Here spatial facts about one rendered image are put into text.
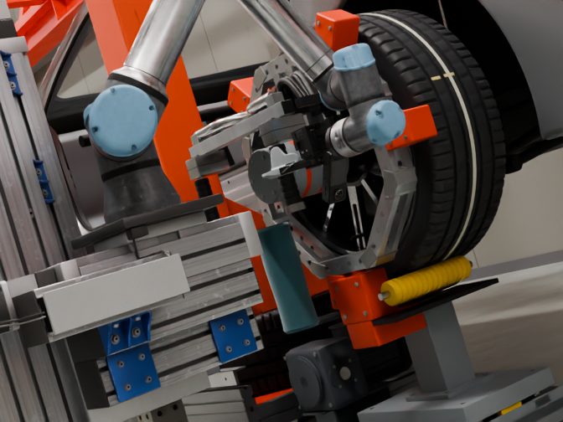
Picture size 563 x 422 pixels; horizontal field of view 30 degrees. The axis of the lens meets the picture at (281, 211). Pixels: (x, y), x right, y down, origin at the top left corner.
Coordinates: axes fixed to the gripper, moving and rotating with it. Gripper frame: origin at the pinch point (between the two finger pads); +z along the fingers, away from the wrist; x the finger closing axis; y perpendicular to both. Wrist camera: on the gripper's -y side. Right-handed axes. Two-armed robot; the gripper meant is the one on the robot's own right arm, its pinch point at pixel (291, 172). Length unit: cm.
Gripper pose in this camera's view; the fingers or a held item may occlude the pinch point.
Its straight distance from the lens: 221.7
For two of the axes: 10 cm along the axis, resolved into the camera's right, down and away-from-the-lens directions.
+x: -7.9, 2.3, -5.7
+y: -2.9, -9.6, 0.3
